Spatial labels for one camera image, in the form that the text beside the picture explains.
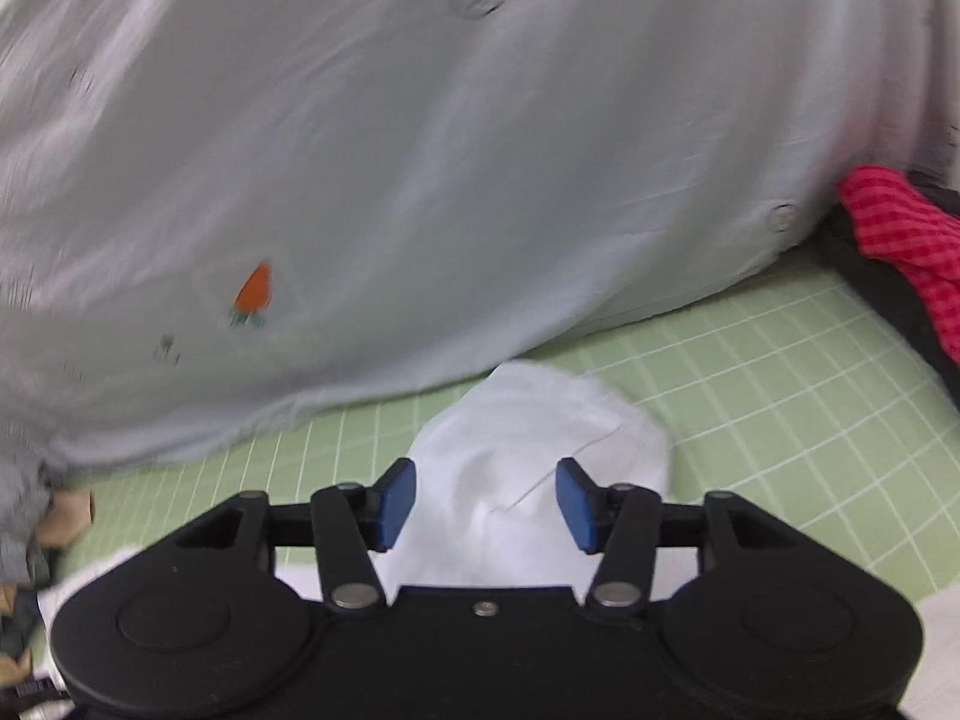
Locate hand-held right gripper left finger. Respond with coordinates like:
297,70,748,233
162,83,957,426
172,457,418,614

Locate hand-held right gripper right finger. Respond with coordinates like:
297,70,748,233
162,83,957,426
555,457,800,612

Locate white pants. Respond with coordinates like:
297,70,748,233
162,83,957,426
37,361,960,720

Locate green checked bed sheet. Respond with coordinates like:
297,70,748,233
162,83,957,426
60,240,960,605

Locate beige garment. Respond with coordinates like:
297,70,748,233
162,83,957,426
0,487,96,685

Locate carrot print grey quilt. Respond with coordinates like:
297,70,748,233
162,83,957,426
0,0,960,482

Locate black cloth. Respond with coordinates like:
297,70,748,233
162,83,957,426
816,165,960,415

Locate grey garment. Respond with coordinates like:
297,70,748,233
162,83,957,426
0,456,55,587

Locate red checked cloth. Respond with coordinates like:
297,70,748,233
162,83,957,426
836,163,960,362

